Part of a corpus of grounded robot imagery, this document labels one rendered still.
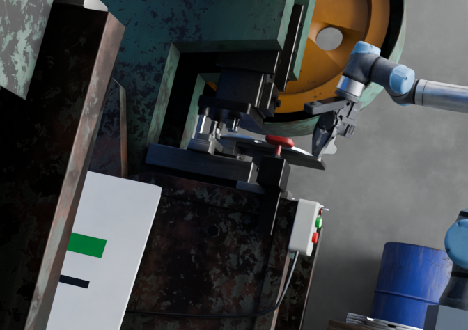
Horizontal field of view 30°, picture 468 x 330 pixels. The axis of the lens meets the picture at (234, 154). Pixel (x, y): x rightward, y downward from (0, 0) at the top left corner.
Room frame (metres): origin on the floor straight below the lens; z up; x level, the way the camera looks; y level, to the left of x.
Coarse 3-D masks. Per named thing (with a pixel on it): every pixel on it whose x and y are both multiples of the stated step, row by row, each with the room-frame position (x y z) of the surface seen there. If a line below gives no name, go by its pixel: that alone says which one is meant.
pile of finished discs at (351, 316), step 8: (352, 320) 2.77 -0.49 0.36; (360, 320) 2.74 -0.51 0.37; (368, 320) 2.72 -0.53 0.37; (376, 320) 2.71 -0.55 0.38; (384, 320) 2.69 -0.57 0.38; (368, 328) 2.72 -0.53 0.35; (376, 328) 2.70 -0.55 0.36; (384, 328) 2.69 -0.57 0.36; (392, 328) 2.89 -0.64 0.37; (400, 328) 2.68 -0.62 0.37; (408, 328) 2.69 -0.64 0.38; (416, 328) 2.69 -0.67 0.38
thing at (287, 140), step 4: (268, 136) 2.13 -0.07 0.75; (272, 136) 2.12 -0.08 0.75; (276, 136) 2.12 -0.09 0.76; (280, 136) 2.12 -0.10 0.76; (268, 140) 2.13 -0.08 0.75; (272, 140) 2.12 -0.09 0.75; (276, 140) 2.12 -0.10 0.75; (280, 140) 2.12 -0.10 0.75; (284, 140) 2.11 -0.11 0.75; (288, 140) 2.11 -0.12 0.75; (272, 144) 2.17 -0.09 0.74; (276, 144) 2.14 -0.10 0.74; (280, 144) 2.14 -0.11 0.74; (284, 144) 2.13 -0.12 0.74; (288, 144) 2.12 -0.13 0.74; (292, 144) 2.14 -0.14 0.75; (276, 148) 2.14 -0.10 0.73; (280, 148) 2.14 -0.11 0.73; (276, 152) 2.14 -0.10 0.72; (280, 152) 2.15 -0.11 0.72
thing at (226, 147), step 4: (220, 140) 2.45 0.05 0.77; (224, 140) 2.45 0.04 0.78; (228, 140) 2.45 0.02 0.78; (224, 144) 2.45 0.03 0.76; (228, 144) 2.44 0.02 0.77; (232, 144) 2.44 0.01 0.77; (236, 144) 2.45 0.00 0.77; (224, 148) 2.45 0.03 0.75; (228, 148) 2.44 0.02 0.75; (232, 148) 2.44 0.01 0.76; (236, 148) 2.46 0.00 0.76; (224, 152) 2.45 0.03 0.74; (228, 152) 2.44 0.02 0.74; (232, 152) 2.44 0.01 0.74; (236, 152) 2.47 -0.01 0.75; (240, 152) 2.52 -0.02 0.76; (240, 156) 2.53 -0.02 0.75; (244, 156) 2.57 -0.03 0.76
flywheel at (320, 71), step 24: (336, 0) 2.84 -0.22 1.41; (360, 0) 2.81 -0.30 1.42; (384, 0) 2.76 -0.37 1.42; (312, 24) 2.85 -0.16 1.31; (336, 24) 2.83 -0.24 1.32; (360, 24) 2.81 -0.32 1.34; (384, 24) 2.75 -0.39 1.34; (312, 48) 2.85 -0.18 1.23; (336, 48) 2.83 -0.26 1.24; (384, 48) 2.82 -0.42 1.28; (312, 72) 2.84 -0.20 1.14; (336, 72) 2.82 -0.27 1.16; (288, 96) 2.82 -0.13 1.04; (312, 96) 2.80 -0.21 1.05; (336, 96) 2.78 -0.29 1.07; (288, 120) 2.93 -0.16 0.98
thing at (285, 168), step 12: (264, 156) 2.12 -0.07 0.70; (276, 156) 2.14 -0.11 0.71; (264, 168) 2.12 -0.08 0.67; (276, 168) 2.11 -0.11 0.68; (288, 168) 2.18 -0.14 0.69; (264, 180) 2.12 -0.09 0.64; (276, 180) 2.11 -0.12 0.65; (276, 192) 2.20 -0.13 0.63; (264, 204) 2.20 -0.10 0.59; (276, 204) 2.19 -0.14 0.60; (264, 216) 2.20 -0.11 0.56; (264, 228) 2.20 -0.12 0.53
